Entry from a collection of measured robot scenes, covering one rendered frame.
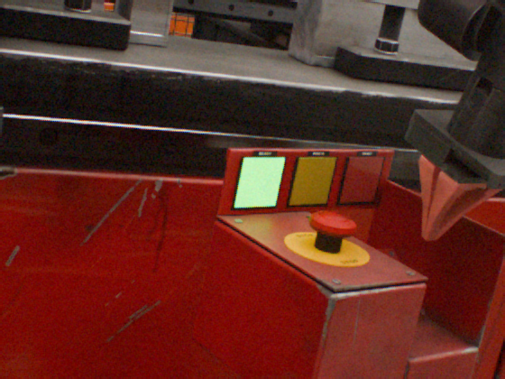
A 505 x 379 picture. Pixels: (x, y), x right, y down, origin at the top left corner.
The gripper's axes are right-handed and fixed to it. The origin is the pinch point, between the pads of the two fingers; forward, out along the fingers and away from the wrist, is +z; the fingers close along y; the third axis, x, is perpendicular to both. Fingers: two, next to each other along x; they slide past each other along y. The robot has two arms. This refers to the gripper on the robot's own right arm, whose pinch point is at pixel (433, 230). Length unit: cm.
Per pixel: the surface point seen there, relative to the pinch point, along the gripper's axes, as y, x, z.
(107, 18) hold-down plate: 34.6, 15.4, -2.0
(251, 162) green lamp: 11.1, 12.6, -0.1
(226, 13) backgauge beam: 57, -17, 5
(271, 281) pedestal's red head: 1.4, 15.1, 4.9
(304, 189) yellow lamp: 10.4, 5.9, 2.4
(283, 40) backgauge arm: 63, -34, 11
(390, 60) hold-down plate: 26.5, -16.7, -3.6
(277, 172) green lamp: 10.8, 9.5, 0.8
